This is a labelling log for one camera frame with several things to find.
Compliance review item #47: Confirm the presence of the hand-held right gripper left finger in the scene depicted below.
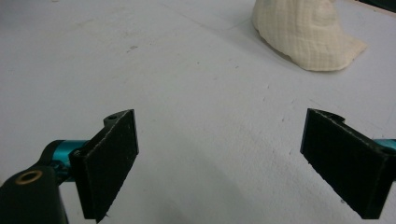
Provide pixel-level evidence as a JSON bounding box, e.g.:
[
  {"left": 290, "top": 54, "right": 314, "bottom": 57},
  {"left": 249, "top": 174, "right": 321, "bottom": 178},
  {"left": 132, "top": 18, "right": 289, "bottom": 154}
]
[{"left": 68, "top": 108, "right": 139, "bottom": 224}]

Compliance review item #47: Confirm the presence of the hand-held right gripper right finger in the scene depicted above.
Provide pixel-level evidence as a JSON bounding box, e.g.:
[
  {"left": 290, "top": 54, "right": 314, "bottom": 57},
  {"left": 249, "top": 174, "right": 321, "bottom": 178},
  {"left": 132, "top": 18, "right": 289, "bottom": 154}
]
[{"left": 300, "top": 107, "right": 396, "bottom": 220}]

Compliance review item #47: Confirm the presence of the cream checked cloth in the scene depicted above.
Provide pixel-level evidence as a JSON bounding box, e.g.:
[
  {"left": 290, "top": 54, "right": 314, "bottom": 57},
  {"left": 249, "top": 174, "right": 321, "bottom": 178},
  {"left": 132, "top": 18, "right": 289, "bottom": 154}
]
[{"left": 251, "top": 0, "right": 368, "bottom": 73}]

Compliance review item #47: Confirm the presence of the white foam mat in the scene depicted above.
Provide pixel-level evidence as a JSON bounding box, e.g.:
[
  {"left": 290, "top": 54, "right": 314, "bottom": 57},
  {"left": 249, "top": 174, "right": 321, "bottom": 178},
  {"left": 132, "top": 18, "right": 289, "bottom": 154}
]
[{"left": 0, "top": 0, "right": 396, "bottom": 224}]

